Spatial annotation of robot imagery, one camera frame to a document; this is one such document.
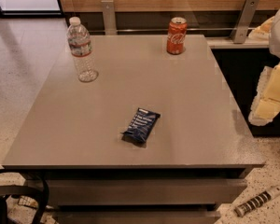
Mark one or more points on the grey upper drawer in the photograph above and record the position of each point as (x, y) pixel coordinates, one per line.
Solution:
(144, 192)

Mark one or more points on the left metal bracket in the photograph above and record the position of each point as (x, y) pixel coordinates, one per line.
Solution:
(109, 17)

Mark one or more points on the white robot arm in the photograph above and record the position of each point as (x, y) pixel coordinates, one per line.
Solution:
(274, 48)

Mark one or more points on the grey drawer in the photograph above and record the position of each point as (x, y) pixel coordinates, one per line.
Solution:
(144, 192)
(139, 217)

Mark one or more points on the black chair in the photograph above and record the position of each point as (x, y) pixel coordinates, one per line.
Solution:
(41, 196)

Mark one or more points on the clear plastic water bottle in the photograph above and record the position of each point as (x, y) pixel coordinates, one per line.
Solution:
(79, 41)

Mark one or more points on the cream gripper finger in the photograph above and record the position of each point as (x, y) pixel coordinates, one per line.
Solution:
(266, 109)
(272, 89)

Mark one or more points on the metal bracket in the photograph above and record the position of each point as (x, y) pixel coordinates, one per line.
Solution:
(239, 32)
(109, 17)

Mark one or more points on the red coke can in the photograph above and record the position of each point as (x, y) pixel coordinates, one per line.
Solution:
(176, 35)

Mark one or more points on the metal rail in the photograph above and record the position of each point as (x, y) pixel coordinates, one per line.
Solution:
(165, 30)

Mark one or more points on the grey lower drawer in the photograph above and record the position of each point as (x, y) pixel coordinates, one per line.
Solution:
(139, 217)

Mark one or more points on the white power strip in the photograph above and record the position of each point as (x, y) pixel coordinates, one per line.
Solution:
(257, 201)

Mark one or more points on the blue rxbar wrapper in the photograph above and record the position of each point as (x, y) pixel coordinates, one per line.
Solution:
(141, 125)

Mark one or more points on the right metal bracket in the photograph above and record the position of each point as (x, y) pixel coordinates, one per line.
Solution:
(239, 32)

